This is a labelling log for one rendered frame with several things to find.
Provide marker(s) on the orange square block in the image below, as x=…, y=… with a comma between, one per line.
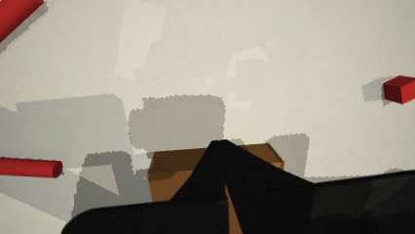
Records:
x=169, y=170

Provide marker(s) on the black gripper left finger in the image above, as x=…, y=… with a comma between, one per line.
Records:
x=200, y=206

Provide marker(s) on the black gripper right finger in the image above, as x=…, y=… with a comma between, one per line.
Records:
x=268, y=200

